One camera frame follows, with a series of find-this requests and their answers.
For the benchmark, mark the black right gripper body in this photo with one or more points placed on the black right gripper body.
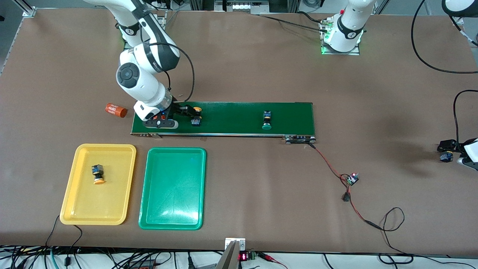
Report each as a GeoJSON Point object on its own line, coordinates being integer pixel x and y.
{"type": "Point", "coordinates": [179, 109]}

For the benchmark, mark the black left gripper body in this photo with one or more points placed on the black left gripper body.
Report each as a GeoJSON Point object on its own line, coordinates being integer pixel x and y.
{"type": "Point", "coordinates": [449, 145]}

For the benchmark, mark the yellow mushroom push button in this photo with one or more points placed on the yellow mushroom push button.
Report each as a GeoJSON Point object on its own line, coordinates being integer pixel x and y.
{"type": "Point", "coordinates": [196, 121]}
{"type": "Point", "coordinates": [98, 172]}

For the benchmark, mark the green mushroom push button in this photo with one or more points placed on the green mushroom push button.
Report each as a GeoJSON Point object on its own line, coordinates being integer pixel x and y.
{"type": "Point", "coordinates": [445, 157]}
{"type": "Point", "coordinates": [266, 119]}

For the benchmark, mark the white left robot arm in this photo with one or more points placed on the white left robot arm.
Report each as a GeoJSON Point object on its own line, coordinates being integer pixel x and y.
{"type": "Point", "coordinates": [347, 26]}

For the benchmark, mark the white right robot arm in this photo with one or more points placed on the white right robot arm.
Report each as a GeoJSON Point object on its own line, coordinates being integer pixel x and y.
{"type": "Point", "coordinates": [138, 78]}

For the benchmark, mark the green conveyor belt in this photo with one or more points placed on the green conveyor belt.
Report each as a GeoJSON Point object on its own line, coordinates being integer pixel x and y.
{"type": "Point", "coordinates": [231, 117]}

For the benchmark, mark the green plastic tray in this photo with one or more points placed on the green plastic tray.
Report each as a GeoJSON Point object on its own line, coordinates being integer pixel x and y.
{"type": "Point", "coordinates": [171, 186]}

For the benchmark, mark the small green circuit board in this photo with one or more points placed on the small green circuit board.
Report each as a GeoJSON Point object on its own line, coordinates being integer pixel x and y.
{"type": "Point", "coordinates": [352, 179]}

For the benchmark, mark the silver device with lights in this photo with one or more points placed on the silver device with lights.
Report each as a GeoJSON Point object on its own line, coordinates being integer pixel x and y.
{"type": "Point", "coordinates": [241, 6]}

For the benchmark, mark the yellow plastic tray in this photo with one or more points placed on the yellow plastic tray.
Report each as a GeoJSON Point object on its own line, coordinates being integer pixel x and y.
{"type": "Point", "coordinates": [97, 201]}

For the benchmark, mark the red digit display module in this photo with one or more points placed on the red digit display module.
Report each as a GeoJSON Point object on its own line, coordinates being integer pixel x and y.
{"type": "Point", "coordinates": [243, 257]}

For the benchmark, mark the aluminium frame profile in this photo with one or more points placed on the aluminium frame profile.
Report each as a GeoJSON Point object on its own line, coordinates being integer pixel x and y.
{"type": "Point", "coordinates": [456, 19]}
{"type": "Point", "coordinates": [28, 9]}

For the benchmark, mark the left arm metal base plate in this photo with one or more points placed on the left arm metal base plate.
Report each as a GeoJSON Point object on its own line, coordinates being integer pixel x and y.
{"type": "Point", "coordinates": [338, 53]}

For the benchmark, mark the grey metal stand bracket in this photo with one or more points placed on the grey metal stand bracket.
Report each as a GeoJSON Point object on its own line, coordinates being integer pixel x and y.
{"type": "Point", "coordinates": [229, 257]}

